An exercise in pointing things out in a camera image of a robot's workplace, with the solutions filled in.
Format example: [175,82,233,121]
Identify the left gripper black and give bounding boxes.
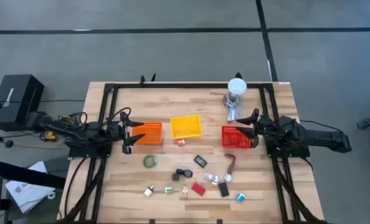
[108,111,146,155]

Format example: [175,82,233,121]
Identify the white lamp cable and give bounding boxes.
[225,93,245,122]

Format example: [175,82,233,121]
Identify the black beam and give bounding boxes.
[0,159,67,189]

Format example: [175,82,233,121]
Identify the silver band wristwatch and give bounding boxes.
[203,172,221,185]

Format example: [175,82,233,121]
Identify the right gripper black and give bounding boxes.
[235,108,273,149]

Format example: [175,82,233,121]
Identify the black cardboard box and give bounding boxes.
[0,73,45,131]

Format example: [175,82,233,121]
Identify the red plastic basket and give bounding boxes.
[221,125,254,149]

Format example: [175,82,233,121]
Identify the white bulb lamp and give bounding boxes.
[222,77,248,108]

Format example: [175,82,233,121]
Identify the brown strap wristwatch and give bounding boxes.
[224,153,237,184]

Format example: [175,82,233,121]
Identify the black rectangular case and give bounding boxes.
[218,182,230,198]

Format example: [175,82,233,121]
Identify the black wristwatch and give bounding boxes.
[176,168,194,179]

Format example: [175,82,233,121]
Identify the black digital display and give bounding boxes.
[193,154,208,169]

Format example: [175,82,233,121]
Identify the red card case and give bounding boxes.
[191,182,206,197]

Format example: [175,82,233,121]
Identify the yellow plastic basket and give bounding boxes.
[169,114,203,140]

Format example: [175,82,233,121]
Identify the orange plastic basket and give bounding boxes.
[131,121,163,146]

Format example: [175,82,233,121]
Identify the white paper sheets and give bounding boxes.
[4,161,57,215]

